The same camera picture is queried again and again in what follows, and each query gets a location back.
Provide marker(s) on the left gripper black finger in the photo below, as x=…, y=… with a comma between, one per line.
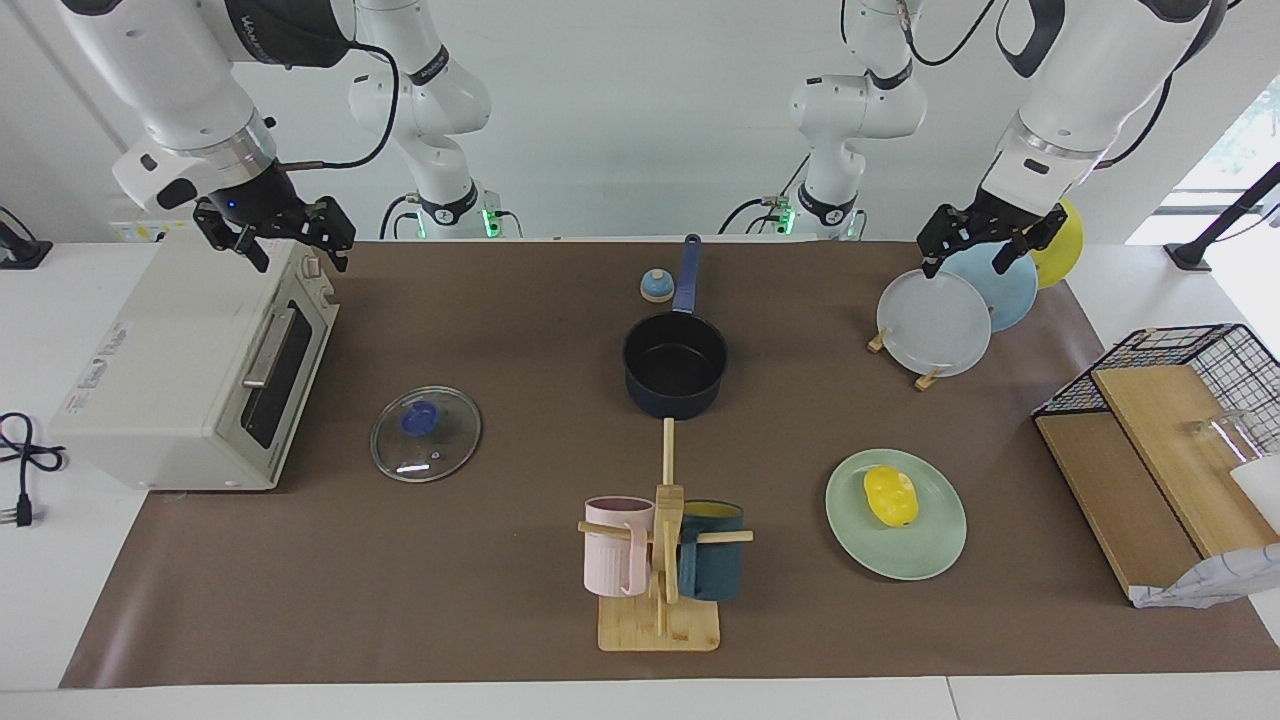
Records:
x=934, y=250
x=1012, y=250

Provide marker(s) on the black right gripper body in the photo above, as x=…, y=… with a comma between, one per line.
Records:
x=255, y=205

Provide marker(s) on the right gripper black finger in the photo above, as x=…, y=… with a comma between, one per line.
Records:
x=338, y=232
x=254, y=248

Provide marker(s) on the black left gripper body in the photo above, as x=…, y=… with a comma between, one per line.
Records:
x=990, y=220

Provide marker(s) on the glass lid with blue knob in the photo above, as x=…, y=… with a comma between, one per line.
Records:
x=450, y=450

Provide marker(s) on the yellow potato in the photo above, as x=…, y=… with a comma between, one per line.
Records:
x=890, y=495

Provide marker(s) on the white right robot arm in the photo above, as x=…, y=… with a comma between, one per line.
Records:
x=170, y=70

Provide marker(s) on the light blue plate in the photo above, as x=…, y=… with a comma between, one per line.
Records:
x=1010, y=295

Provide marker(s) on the yellow plate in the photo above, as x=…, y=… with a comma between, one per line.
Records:
x=1065, y=250

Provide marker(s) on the grey plate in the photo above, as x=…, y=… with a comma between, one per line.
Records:
x=935, y=325

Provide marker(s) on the wooden plate rack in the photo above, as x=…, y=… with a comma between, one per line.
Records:
x=927, y=380

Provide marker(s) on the light green plate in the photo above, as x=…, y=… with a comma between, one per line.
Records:
x=910, y=555

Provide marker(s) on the white power strip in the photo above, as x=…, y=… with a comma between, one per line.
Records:
x=150, y=232

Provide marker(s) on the beige toaster oven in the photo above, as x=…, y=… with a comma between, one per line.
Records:
x=150, y=380

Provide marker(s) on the light wooden board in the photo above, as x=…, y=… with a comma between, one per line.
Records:
x=1170, y=440

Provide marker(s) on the clear glass cup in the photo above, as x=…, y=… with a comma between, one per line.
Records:
x=1225, y=435

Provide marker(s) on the white cup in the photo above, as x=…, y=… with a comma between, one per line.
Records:
x=1262, y=490

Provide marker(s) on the white crumpled cloth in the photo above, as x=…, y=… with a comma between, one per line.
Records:
x=1220, y=575

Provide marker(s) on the dark teal mug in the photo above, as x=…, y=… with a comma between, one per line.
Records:
x=715, y=570

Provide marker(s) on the brown table mat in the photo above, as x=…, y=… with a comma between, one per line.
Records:
x=500, y=600

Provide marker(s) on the pink ribbed mug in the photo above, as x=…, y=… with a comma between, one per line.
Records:
x=605, y=560

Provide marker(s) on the wooden mug tree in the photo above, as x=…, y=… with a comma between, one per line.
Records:
x=660, y=630

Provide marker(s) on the black camera stand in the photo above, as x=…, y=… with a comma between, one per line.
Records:
x=1190, y=255

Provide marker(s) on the black clamp mount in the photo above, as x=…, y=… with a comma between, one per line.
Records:
x=25, y=255

